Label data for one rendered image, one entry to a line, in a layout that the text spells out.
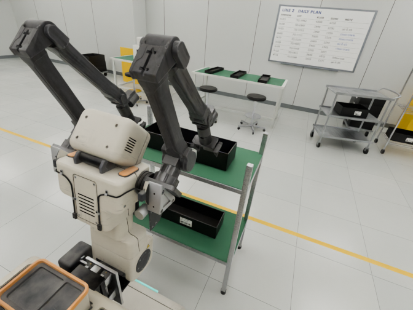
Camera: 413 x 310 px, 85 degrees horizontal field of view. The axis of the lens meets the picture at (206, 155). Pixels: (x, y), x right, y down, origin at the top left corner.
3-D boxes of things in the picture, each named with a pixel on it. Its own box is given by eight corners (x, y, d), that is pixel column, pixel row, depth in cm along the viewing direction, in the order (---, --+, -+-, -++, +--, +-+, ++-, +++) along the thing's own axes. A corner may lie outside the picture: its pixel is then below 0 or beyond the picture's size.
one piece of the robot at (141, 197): (134, 213, 73) (142, 216, 72) (135, 183, 69) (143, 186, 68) (157, 194, 84) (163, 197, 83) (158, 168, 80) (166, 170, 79)
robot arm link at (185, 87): (136, 48, 55) (174, 54, 52) (144, 29, 56) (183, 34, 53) (189, 122, 95) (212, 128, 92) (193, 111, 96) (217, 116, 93)
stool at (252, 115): (235, 123, 446) (239, 91, 414) (261, 125, 448) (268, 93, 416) (238, 133, 403) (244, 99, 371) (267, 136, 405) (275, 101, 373)
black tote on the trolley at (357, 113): (339, 115, 359) (342, 106, 352) (333, 109, 385) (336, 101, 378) (365, 119, 355) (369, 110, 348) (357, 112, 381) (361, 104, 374)
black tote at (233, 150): (142, 145, 146) (141, 129, 140) (157, 135, 160) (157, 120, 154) (225, 171, 129) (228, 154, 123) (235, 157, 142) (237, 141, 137)
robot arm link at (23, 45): (-8, 36, 63) (15, 40, 60) (31, 15, 70) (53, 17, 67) (80, 140, 99) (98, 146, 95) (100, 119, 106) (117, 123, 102)
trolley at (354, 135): (308, 135, 425) (327, 80, 375) (359, 141, 417) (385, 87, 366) (316, 147, 379) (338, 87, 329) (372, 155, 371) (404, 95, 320)
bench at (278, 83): (203, 101, 548) (206, 66, 508) (278, 117, 494) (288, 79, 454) (189, 110, 488) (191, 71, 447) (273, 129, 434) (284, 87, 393)
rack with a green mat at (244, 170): (153, 211, 226) (149, 104, 171) (241, 246, 199) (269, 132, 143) (122, 246, 189) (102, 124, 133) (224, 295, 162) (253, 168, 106)
